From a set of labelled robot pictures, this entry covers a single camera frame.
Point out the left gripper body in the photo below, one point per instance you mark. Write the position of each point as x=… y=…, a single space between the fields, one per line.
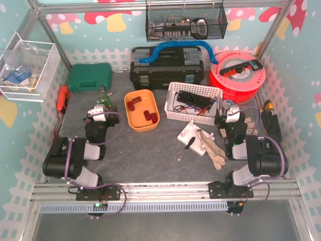
x=110 y=116

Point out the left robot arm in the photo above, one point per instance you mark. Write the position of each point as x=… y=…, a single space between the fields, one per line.
x=68 y=159

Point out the yellow black tool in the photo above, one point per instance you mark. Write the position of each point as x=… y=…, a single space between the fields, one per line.
x=268 y=106

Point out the black rubber glove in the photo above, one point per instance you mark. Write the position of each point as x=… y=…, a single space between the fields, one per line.
x=271 y=125

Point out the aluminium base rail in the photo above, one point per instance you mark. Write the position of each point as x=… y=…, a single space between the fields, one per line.
x=173 y=192

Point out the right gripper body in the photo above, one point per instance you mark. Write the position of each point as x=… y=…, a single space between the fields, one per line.
x=223 y=121

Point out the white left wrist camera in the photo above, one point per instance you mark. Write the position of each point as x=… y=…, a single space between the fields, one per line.
x=98 y=113

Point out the blue white gloves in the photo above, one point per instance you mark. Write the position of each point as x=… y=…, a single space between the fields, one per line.
x=19 y=76

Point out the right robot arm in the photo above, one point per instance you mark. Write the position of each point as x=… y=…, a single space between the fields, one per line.
x=264 y=156

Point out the solder wire spool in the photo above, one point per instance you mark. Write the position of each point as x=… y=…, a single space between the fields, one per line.
x=227 y=104

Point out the white perforated basket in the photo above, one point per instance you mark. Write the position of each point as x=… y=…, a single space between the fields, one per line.
x=182 y=112

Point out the red filament spool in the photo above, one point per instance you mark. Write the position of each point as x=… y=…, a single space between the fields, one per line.
x=239 y=88

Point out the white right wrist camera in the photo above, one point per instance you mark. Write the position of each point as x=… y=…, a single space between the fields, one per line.
x=233 y=114

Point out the black wire mesh basket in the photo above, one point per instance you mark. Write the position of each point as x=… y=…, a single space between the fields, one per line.
x=185 y=22

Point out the black perforated metal plate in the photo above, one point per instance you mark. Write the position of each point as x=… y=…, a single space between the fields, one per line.
x=194 y=100

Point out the orange multimeter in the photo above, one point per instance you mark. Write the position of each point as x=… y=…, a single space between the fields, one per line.
x=63 y=99

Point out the beige work glove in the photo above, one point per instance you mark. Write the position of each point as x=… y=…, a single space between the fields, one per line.
x=216 y=154

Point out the black toolbox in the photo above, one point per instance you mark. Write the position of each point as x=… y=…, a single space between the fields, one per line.
x=176 y=64

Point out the clear acrylic box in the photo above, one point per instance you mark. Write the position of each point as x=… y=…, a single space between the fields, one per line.
x=41 y=58

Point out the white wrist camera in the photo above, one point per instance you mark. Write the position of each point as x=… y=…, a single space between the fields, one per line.
x=98 y=113
x=233 y=114

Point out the grey slotted cable duct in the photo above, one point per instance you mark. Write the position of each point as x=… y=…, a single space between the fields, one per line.
x=136 y=207

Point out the black handle screwdriver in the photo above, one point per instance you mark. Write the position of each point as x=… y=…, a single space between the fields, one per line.
x=191 y=141

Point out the red small spring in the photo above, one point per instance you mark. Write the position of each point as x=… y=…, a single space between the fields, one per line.
x=136 y=100

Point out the black terminal strip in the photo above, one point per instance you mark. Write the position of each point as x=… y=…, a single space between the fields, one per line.
x=254 y=65

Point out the green tool case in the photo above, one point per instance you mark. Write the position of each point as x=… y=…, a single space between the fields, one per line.
x=86 y=77

